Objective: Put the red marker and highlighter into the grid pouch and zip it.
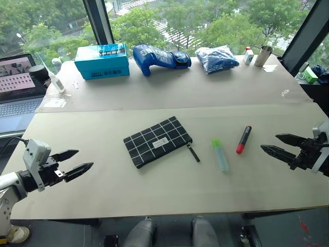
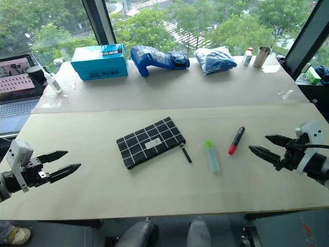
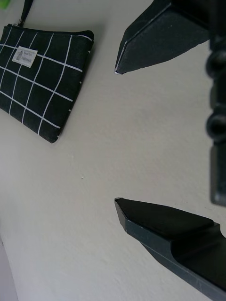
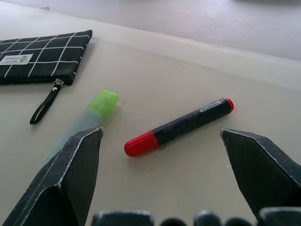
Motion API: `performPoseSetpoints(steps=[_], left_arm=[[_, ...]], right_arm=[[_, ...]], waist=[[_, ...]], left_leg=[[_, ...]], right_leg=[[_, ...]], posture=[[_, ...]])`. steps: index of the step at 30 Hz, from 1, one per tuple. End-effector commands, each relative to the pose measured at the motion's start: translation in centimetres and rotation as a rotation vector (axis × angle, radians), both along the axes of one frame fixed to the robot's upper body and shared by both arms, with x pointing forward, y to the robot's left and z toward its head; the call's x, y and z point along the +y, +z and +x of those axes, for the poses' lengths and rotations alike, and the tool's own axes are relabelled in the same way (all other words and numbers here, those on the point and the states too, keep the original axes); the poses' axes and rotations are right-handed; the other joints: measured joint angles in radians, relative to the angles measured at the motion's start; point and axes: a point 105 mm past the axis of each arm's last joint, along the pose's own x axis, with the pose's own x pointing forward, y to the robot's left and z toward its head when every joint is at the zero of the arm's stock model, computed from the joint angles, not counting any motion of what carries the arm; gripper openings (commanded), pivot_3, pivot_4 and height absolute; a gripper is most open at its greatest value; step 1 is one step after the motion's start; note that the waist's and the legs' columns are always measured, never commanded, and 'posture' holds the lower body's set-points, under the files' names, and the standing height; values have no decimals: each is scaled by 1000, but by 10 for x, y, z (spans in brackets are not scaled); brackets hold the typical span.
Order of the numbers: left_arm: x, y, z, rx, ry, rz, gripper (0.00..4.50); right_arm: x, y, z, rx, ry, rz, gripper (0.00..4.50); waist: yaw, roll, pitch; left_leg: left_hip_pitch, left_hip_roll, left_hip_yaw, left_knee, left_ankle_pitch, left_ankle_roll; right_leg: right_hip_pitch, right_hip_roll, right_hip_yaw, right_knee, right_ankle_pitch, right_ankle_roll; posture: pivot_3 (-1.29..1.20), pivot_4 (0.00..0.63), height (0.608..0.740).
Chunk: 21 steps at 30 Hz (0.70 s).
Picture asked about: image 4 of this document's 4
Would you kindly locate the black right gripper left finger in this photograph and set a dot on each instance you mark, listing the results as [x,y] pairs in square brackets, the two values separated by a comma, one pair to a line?
[68,174]

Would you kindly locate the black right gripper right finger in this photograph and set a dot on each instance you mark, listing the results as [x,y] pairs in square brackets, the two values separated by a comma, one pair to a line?
[261,169]

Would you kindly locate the black grid pencil pouch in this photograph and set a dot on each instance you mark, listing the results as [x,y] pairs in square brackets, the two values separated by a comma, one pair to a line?
[44,54]

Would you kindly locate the green highlighter pen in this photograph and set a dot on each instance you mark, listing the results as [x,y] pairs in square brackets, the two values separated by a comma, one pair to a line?
[94,110]

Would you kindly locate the black marker with red cap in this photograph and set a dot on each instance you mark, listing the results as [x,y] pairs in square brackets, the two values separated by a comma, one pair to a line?
[178,127]

